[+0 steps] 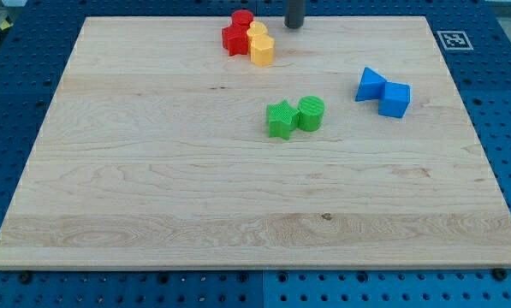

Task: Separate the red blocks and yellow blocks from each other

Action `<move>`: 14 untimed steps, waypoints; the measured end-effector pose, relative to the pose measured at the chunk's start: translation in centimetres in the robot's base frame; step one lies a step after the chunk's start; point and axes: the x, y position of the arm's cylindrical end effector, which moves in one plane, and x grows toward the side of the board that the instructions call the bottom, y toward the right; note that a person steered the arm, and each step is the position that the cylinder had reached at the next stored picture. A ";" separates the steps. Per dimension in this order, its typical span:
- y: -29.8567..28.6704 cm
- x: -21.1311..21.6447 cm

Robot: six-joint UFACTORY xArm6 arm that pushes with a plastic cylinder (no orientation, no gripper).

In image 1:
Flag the green star block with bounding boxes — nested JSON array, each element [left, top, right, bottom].
[[266, 100, 300, 140]]

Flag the green cylinder block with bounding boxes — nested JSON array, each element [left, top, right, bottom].
[[298, 96, 325, 132]]

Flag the light wooden board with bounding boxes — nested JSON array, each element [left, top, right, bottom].
[[0, 16, 511, 270]]

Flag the yellow hexagon block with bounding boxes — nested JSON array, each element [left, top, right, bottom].
[[250, 34, 275, 67]]

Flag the red star block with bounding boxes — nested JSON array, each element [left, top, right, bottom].
[[222, 26, 249, 56]]

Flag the yellow heart block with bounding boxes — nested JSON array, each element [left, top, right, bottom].
[[247, 21, 268, 44]]

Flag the blue triangle block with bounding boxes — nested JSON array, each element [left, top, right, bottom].
[[354, 67, 387, 102]]

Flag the red cylinder block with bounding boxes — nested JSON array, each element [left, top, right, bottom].
[[231, 9, 254, 28]]

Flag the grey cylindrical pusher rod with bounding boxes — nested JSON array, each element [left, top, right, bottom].
[[284, 0, 306, 29]]

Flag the blue cube block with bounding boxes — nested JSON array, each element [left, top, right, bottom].
[[378, 81, 411, 118]]

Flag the white fiducial marker tag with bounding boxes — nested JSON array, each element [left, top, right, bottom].
[[437, 30, 473, 50]]

